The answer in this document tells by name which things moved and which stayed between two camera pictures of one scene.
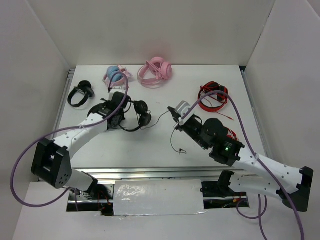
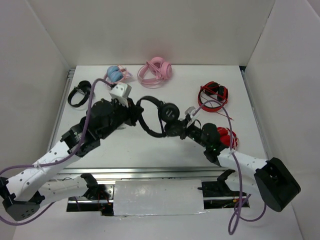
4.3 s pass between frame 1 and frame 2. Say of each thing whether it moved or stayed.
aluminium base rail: stayed
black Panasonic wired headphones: moved
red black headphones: stayed
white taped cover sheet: stayed
